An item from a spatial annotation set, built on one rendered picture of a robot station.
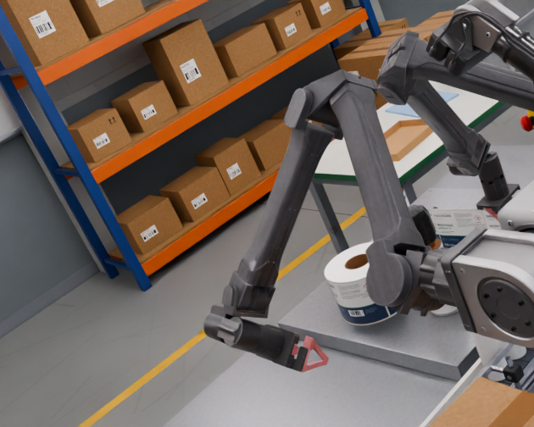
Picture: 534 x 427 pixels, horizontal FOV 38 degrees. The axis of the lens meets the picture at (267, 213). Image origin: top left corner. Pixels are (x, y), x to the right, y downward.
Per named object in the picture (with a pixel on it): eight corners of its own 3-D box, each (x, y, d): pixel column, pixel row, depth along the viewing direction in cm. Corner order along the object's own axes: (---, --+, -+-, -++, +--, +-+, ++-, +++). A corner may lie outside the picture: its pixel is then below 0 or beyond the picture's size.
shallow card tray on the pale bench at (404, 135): (401, 127, 367) (398, 120, 366) (442, 124, 349) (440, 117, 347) (358, 162, 349) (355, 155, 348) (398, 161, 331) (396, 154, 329)
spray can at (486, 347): (495, 365, 177) (468, 292, 169) (515, 370, 173) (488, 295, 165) (482, 379, 174) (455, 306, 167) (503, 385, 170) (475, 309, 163)
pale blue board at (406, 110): (423, 91, 402) (422, 89, 402) (459, 95, 373) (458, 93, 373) (385, 112, 396) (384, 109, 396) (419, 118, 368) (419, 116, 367)
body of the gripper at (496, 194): (476, 211, 188) (468, 185, 185) (498, 189, 193) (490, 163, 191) (500, 213, 183) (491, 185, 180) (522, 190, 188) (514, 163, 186)
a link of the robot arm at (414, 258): (431, 253, 107) (457, 257, 110) (380, 245, 115) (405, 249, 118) (420, 319, 107) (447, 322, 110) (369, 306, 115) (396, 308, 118)
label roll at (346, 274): (332, 307, 229) (314, 266, 224) (391, 275, 232) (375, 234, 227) (358, 335, 211) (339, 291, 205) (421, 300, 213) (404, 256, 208)
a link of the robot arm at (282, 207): (310, 93, 131) (358, 107, 137) (293, 84, 135) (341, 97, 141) (226, 314, 142) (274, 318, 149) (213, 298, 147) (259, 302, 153)
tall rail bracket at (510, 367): (509, 407, 170) (487, 347, 165) (539, 415, 165) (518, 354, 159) (502, 417, 169) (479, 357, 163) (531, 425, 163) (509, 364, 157)
